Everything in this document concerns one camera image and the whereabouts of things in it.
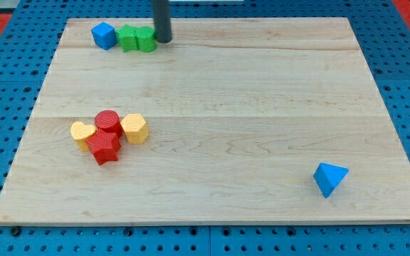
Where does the red cylinder block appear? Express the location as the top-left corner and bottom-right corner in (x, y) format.
(94, 110), (122, 137)

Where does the green star block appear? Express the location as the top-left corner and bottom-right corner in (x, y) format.
(115, 24), (138, 52)

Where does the yellow hexagon block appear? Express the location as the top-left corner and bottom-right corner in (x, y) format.
(120, 114), (149, 144)

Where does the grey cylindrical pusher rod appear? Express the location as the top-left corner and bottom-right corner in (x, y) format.
(151, 0), (172, 43)

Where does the red star block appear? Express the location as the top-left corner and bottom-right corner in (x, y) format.
(85, 129), (121, 166)

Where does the wooden board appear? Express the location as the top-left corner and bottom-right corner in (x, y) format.
(0, 17), (410, 227)

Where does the yellow heart block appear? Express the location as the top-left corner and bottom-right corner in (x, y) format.
(70, 121), (97, 151)

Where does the blue triangle block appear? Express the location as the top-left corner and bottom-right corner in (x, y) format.
(313, 163), (349, 198)

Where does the green cylinder block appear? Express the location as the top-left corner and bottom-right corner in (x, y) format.
(135, 26), (157, 53)

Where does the blue cube block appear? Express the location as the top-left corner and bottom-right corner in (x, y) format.
(91, 22), (117, 50)

